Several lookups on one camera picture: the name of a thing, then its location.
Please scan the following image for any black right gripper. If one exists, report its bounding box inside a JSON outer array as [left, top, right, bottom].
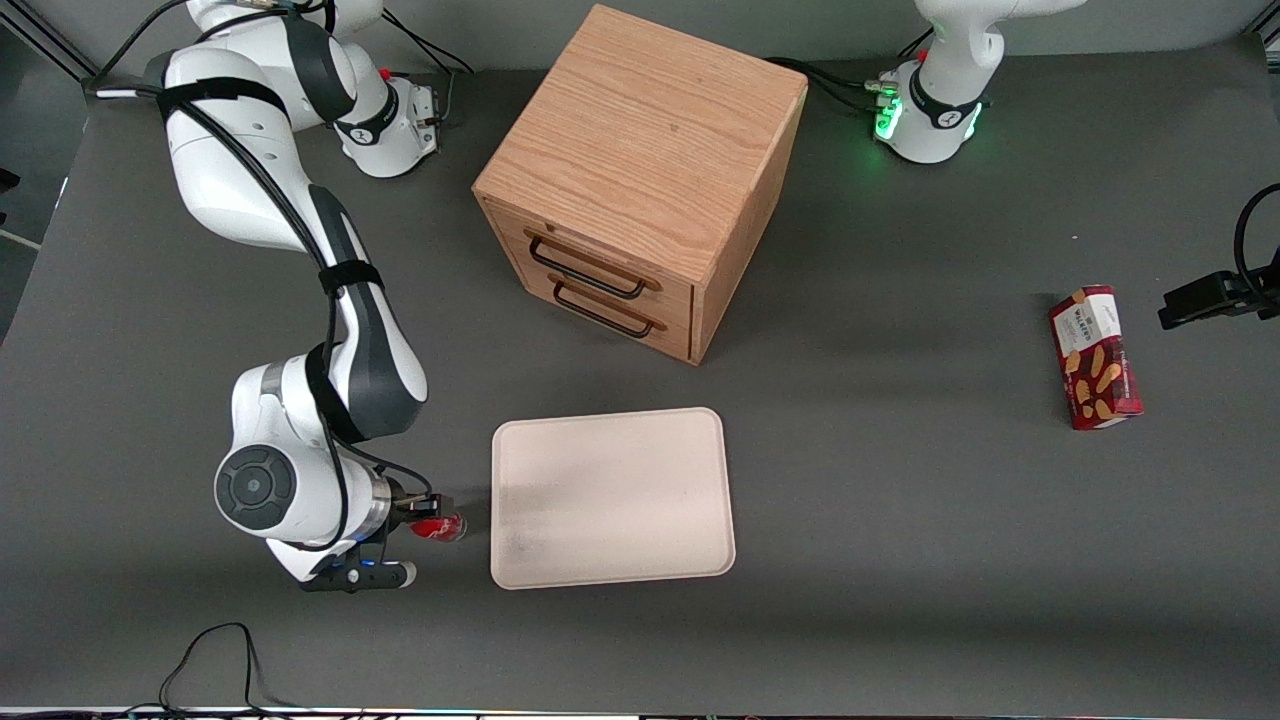
[[387, 487, 443, 540]]

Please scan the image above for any beige rectangular tray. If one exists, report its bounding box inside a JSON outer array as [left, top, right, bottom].
[[489, 406, 737, 591]]

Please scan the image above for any red shortbread cookie box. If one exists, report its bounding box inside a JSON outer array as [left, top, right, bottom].
[[1047, 284, 1145, 432]]

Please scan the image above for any wooden two-drawer cabinet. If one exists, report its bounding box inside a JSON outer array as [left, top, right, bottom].
[[472, 3, 810, 367]]

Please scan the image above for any black cable loop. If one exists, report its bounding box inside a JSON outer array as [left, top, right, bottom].
[[1232, 183, 1280, 293]]

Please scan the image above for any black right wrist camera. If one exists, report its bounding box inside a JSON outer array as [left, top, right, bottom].
[[299, 559, 418, 597]]

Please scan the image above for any thin black floor cable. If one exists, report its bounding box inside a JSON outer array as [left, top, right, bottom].
[[0, 621, 301, 720]]

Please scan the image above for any black metal drawer handle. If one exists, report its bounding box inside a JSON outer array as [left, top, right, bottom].
[[551, 277, 667, 340], [526, 231, 662, 300]]

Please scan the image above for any black left arm base cable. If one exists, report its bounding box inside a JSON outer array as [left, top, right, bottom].
[[764, 55, 901, 117]]

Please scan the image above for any black arm base cable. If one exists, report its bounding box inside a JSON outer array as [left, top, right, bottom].
[[378, 8, 477, 77], [764, 55, 901, 117]]

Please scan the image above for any black right arm base cable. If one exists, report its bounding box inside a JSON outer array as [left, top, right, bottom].
[[378, 8, 477, 77]]

